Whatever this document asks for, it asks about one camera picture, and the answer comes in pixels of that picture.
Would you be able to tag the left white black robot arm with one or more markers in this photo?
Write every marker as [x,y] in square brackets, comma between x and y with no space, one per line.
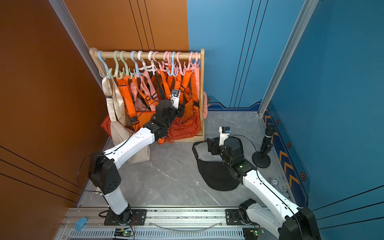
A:
[104,167]

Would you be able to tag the beige sling bag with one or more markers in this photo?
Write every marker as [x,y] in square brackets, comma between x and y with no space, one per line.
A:
[117,120]

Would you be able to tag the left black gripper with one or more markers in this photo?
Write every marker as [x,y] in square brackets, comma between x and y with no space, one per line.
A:
[180,112]

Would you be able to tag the pink sling bag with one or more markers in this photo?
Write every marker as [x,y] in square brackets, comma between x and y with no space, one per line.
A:
[143,92]

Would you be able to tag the dark orange sling bag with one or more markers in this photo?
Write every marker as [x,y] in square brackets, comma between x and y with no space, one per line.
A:
[189,125]

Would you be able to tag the black microphone stand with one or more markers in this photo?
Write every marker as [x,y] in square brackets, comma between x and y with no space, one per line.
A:
[261,158]

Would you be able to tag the light pink strap bag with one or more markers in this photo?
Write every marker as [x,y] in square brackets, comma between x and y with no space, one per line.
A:
[196,75]

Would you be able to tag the bright orange sling bag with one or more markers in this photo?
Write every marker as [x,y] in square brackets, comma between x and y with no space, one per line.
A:
[136,119]

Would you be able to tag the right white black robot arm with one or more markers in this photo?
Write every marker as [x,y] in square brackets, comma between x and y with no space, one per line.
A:
[282,218]

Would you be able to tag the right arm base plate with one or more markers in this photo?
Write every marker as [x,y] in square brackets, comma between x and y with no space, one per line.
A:
[236,217]

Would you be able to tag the wooden hanging rack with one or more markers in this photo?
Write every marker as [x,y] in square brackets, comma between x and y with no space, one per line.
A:
[169,63]

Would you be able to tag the green circuit board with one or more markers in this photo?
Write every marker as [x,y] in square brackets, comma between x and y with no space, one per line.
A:
[124,233]

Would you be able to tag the green plastic hook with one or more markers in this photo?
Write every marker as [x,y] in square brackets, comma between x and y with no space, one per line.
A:
[114,73]

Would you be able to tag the small round clear cap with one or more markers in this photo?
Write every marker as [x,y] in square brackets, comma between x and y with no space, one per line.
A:
[274,182]

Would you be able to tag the blue plastic hook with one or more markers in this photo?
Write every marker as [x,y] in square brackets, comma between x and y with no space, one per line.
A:
[102,60]

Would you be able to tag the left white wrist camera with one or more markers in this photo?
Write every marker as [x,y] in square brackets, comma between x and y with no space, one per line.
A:
[175,98]

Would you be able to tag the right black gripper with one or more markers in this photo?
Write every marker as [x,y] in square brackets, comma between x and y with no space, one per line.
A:
[214,146]

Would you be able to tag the aluminium rail frame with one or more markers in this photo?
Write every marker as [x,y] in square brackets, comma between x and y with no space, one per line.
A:
[162,223]

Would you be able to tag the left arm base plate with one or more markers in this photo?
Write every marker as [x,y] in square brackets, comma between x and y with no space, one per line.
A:
[127,218]

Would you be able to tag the blue foam block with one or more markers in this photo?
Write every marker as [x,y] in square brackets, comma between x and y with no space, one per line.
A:
[80,224]

